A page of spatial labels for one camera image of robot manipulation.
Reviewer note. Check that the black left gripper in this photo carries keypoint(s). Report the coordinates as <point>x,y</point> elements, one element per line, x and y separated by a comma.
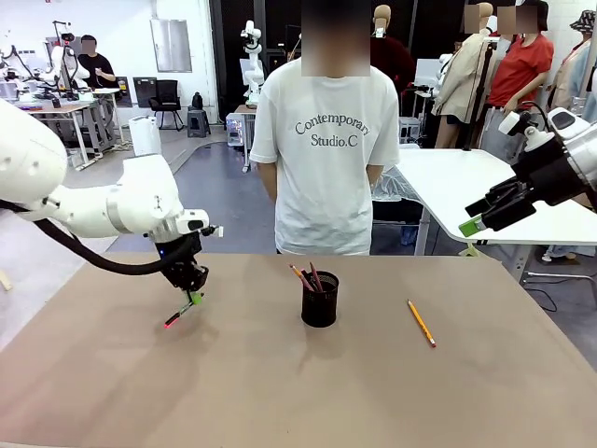
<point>177,254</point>

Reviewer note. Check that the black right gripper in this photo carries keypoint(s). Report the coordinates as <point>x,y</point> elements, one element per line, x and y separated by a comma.
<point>550,172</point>

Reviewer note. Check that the black marker red cap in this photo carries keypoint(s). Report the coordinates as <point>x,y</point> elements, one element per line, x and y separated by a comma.
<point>179,313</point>

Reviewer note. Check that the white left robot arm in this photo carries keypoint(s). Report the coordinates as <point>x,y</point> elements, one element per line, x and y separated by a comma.
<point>140,196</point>

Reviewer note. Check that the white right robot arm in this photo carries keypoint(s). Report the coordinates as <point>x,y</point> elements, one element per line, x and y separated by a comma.
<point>583,126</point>

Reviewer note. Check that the person's right forearm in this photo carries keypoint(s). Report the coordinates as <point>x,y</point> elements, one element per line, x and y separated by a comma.
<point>268,184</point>

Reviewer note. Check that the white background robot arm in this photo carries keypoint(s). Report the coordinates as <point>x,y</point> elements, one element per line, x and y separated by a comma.
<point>252,60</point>

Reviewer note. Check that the person's left forearm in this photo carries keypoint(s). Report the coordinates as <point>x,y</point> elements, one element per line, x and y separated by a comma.
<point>375,175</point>

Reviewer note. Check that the black mesh pen holder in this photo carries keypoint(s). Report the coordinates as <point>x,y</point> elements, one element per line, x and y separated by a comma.
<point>320,305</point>

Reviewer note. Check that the white curved side table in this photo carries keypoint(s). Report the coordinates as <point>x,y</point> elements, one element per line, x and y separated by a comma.
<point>443,186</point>

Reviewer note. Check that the blue bundle under table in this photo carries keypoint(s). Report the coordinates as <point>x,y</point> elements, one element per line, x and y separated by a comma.
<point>409,237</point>

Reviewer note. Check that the clear plastic sheet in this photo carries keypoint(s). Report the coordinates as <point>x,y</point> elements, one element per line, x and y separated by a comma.
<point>396,184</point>

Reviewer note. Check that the white computer case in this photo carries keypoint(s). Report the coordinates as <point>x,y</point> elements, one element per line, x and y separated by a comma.
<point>410,130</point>

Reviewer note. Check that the mannequin in beige coat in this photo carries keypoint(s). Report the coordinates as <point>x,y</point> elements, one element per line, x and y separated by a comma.
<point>462,79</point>

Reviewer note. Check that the person in red shirt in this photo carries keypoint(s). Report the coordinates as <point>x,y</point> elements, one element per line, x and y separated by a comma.
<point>520,70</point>

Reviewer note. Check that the white air purifier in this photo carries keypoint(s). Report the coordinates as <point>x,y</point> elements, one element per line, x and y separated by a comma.
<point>144,137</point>

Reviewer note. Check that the white background table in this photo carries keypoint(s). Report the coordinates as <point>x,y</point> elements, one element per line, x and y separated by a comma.
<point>431,70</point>

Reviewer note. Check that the mannequin with bucket hat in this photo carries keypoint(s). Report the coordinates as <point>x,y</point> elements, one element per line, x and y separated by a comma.
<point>576,70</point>

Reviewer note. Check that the lit computer case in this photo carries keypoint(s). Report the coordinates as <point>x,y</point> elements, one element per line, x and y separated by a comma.
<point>234,130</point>

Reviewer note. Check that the grey plastic stool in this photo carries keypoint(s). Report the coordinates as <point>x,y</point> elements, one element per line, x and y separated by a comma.
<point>199,122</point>

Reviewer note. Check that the wooden top work table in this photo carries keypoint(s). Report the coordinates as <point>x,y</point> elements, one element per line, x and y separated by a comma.
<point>242,108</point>

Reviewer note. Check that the small black bag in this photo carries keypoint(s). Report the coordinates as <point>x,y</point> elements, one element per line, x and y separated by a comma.
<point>198,100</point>

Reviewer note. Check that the mannequin in dark red top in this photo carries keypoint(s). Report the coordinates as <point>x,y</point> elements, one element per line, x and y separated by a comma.
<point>396,56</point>

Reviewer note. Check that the black office chair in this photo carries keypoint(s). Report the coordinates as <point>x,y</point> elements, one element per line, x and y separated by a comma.
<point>167,100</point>

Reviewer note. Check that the person in white T-shirt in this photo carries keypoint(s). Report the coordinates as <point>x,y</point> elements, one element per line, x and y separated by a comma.
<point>326,140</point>

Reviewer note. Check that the background work desk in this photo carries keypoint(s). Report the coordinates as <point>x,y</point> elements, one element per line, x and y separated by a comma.
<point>56,108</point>

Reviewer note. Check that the person in black shirt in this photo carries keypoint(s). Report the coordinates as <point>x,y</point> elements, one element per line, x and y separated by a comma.
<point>95,70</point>

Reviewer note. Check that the white robot with red headset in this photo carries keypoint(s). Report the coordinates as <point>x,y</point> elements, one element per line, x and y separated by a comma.
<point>65,60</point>

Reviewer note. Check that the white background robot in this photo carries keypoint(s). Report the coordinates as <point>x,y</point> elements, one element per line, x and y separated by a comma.
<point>11,70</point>

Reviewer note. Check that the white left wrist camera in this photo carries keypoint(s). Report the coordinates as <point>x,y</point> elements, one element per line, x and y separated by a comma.
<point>193,224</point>

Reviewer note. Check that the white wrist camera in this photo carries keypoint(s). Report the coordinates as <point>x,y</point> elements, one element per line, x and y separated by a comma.
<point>510,122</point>
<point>193,224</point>

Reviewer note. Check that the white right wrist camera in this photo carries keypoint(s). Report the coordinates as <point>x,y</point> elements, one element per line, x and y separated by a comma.
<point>510,122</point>

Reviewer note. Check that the black camera stand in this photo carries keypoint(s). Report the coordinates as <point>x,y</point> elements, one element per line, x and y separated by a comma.
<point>480,93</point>

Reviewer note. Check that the grey wall panel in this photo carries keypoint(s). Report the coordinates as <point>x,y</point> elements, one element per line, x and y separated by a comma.
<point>171,45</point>

